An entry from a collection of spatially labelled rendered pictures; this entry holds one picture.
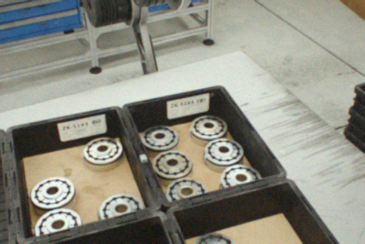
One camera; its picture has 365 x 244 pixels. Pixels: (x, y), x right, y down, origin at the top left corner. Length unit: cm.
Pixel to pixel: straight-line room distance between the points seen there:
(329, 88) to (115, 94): 170
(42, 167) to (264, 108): 79
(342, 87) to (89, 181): 221
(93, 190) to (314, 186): 63
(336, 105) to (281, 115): 135
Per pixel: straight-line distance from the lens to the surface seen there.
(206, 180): 127
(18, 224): 110
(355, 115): 217
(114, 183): 128
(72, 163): 136
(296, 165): 154
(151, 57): 206
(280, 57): 345
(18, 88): 326
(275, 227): 119
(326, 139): 166
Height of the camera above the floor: 172
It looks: 38 degrees down
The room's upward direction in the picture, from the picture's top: straight up
